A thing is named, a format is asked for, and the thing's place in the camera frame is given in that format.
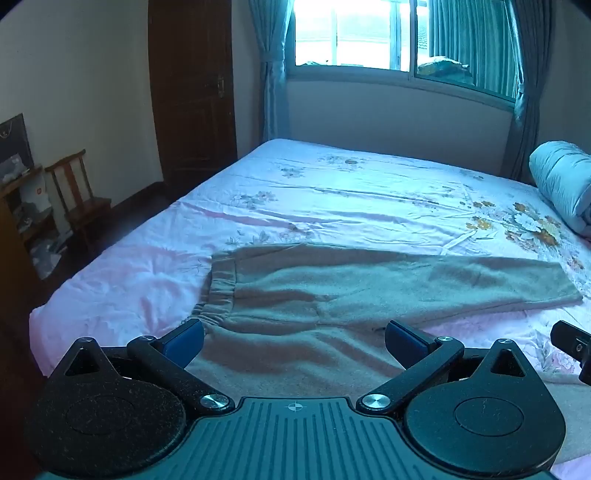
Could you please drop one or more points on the grey pants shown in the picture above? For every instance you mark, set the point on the grey pants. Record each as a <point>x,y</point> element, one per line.
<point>323,295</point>

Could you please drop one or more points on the blue curtain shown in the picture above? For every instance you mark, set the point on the blue curtain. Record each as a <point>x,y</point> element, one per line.
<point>272,69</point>
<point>531,115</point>

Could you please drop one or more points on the wooden chair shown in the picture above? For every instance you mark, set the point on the wooden chair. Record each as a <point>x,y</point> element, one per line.
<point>85,207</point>

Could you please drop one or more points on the window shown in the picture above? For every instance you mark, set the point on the window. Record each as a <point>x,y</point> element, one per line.
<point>360,37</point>

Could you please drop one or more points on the bed with floral sheet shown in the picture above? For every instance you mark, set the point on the bed with floral sheet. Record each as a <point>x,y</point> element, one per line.
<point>346,198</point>

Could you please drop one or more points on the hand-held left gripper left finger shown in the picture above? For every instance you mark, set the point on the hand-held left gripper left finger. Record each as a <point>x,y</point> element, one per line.
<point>184,344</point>

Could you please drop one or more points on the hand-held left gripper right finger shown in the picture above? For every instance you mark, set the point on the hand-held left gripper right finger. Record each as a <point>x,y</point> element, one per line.
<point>406,344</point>

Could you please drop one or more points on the rolled light blue quilt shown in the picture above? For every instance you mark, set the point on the rolled light blue quilt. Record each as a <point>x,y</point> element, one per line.
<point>565,177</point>

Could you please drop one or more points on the pile of papers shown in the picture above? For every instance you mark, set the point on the pile of papers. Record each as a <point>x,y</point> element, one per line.
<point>48,256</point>

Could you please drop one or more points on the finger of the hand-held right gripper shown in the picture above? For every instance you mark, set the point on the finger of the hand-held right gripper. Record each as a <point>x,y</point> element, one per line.
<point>575,346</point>

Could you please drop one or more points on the black paper bag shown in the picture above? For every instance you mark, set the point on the black paper bag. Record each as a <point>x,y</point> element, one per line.
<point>16,141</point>

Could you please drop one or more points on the dark wooden door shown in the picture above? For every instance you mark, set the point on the dark wooden door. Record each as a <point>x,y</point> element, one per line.
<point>191,92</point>

